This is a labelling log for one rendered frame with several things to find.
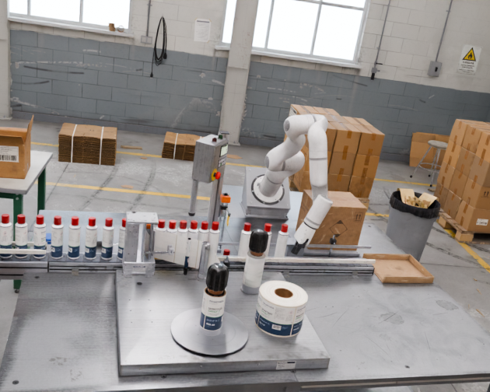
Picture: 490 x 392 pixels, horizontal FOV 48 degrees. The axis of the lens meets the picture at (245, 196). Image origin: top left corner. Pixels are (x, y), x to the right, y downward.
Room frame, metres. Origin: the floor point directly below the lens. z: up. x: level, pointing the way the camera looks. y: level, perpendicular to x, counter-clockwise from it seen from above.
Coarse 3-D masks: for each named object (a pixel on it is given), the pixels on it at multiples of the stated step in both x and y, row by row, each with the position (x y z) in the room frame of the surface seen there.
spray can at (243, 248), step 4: (244, 224) 2.50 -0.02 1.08; (248, 224) 2.50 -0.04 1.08; (244, 228) 2.50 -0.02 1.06; (248, 228) 2.49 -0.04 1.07; (244, 232) 2.49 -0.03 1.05; (248, 232) 2.49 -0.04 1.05; (240, 236) 2.50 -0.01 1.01; (244, 236) 2.48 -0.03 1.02; (248, 236) 2.49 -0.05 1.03; (240, 240) 2.50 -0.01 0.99; (244, 240) 2.48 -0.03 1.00; (248, 240) 2.49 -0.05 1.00; (240, 244) 2.49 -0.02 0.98; (244, 244) 2.48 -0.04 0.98; (248, 244) 2.49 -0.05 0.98; (240, 248) 2.49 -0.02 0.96; (244, 248) 2.48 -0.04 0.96; (248, 248) 2.50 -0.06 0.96; (240, 252) 2.49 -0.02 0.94; (244, 252) 2.48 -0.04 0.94; (240, 256) 2.48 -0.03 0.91; (244, 256) 2.48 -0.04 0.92
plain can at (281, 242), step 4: (284, 224) 2.57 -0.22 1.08; (284, 228) 2.55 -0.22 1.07; (280, 232) 2.56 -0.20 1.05; (284, 232) 2.55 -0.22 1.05; (280, 236) 2.55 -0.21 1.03; (284, 236) 2.54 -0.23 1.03; (280, 240) 2.54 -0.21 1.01; (284, 240) 2.54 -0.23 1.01; (276, 244) 2.56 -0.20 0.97; (280, 244) 2.54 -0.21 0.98; (284, 244) 2.54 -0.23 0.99; (276, 248) 2.56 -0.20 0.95; (280, 248) 2.54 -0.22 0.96; (284, 248) 2.55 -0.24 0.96; (276, 252) 2.55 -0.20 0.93; (280, 252) 2.54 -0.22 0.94; (284, 252) 2.55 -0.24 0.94; (276, 256) 2.55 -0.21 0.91; (280, 256) 2.54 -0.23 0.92; (284, 256) 2.56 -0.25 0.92
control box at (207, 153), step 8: (208, 136) 2.57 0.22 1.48; (216, 136) 2.60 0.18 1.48; (200, 144) 2.46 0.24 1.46; (208, 144) 2.45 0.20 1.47; (216, 144) 2.47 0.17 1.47; (224, 144) 2.54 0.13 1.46; (200, 152) 2.46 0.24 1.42; (208, 152) 2.44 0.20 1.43; (216, 152) 2.46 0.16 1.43; (200, 160) 2.45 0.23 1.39; (208, 160) 2.44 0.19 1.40; (216, 160) 2.47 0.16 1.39; (200, 168) 2.45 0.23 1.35; (208, 168) 2.44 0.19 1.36; (216, 168) 2.49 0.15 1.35; (224, 168) 2.58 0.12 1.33; (192, 176) 2.46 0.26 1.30; (200, 176) 2.45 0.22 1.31; (208, 176) 2.44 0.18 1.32
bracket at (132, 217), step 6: (132, 216) 2.25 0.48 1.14; (138, 216) 2.26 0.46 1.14; (144, 216) 2.27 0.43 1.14; (150, 216) 2.28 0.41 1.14; (156, 216) 2.29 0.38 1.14; (132, 222) 2.20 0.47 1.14; (138, 222) 2.21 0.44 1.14; (144, 222) 2.21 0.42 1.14; (150, 222) 2.22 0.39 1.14; (156, 222) 2.23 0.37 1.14
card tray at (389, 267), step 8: (368, 256) 2.85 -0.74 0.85; (376, 256) 2.87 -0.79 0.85; (384, 256) 2.88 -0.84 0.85; (392, 256) 2.90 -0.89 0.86; (400, 256) 2.91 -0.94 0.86; (408, 256) 2.93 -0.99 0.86; (376, 264) 2.80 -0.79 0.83; (384, 264) 2.82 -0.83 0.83; (392, 264) 2.83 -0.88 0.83; (400, 264) 2.85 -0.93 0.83; (408, 264) 2.87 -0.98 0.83; (416, 264) 2.85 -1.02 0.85; (376, 272) 2.70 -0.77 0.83; (384, 272) 2.72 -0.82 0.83; (392, 272) 2.73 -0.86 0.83; (400, 272) 2.75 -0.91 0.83; (408, 272) 2.77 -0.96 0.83; (416, 272) 2.78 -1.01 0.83; (424, 272) 2.77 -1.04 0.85; (384, 280) 2.60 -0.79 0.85; (392, 280) 2.62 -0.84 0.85; (400, 280) 2.63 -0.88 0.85; (408, 280) 2.64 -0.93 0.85; (416, 280) 2.66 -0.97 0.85; (424, 280) 2.67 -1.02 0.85; (432, 280) 2.69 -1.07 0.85
